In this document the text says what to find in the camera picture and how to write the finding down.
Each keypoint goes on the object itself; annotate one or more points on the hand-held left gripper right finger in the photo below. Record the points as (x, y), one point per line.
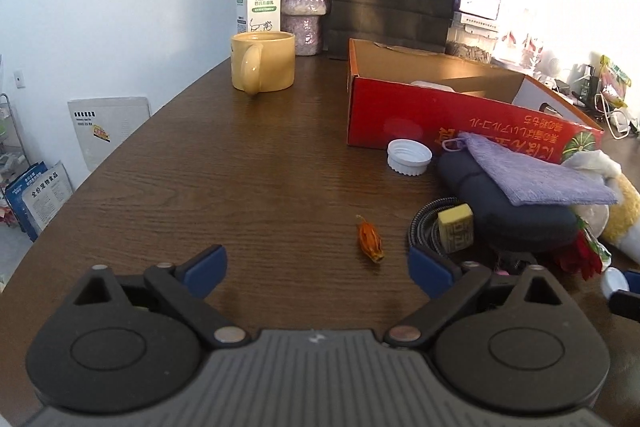
(431, 272)

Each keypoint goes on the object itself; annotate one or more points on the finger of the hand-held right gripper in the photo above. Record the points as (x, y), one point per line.
(625, 306)

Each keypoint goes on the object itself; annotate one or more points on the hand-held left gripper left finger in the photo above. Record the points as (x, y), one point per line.
(202, 269)

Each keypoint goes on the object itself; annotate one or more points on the red artificial flower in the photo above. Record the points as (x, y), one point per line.
(582, 257)

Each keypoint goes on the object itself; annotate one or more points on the navy blue zip case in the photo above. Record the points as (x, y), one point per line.
(515, 222)

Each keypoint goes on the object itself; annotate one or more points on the yellow and white plush toy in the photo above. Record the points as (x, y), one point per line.
(622, 207)

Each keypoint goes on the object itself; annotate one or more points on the purple towel cloth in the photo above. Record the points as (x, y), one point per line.
(530, 172)

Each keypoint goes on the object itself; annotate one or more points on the red cardboard box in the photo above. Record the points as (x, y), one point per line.
(400, 117)

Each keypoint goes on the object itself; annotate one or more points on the yellow mahjong tile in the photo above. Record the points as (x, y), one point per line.
(456, 229)

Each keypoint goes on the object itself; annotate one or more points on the dried orange flower bud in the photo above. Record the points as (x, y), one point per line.
(371, 243)

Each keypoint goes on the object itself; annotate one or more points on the white bottle cap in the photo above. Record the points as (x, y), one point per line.
(409, 157)

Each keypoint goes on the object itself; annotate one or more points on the white paper carton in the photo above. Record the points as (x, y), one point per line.
(112, 132)

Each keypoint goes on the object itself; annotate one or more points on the blue printed bags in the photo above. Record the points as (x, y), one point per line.
(37, 197)

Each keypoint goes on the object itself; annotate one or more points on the small white object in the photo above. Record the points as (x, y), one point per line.
(432, 85)

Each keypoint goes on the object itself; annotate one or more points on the yellow ceramic mug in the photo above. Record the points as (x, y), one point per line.
(272, 62)

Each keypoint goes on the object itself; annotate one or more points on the clear sunflower seed container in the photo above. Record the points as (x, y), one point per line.
(470, 52)

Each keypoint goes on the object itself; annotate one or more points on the yellow snack bag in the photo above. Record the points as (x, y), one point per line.
(615, 79)

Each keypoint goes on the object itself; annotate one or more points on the dark green bottle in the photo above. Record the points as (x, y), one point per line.
(586, 82)

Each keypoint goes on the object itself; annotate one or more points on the small white desk fan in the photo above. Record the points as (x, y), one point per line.
(550, 64)

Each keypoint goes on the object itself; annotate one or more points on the flat white box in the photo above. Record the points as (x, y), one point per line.
(475, 27)

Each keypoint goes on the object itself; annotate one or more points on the white wall socket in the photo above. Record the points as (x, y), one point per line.
(19, 79)

